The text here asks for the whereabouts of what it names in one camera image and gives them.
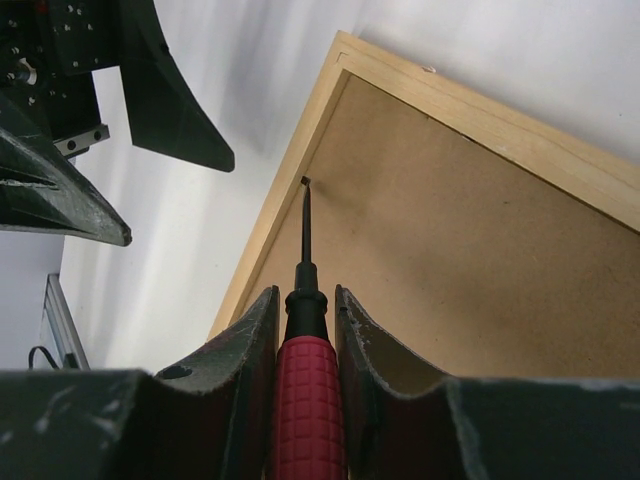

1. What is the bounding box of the wooden photo frame brown back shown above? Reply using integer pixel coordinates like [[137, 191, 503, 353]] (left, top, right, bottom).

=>
[[212, 32, 639, 377]]

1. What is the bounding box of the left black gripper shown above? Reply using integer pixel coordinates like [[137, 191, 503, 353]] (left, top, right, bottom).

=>
[[1, 1, 235, 246]]

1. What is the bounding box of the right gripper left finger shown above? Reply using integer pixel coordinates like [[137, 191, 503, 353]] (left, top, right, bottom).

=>
[[1, 286, 279, 479]]

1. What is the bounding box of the pink handled screwdriver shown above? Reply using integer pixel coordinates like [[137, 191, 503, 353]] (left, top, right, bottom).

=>
[[265, 176, 348, 479]]

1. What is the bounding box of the aluminium rail beam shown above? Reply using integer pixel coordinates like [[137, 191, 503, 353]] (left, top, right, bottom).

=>
[[44, 274, 90, 370]]

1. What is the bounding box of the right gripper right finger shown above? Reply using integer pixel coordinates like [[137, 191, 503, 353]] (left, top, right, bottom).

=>
[[335, 286, 639, 479]]

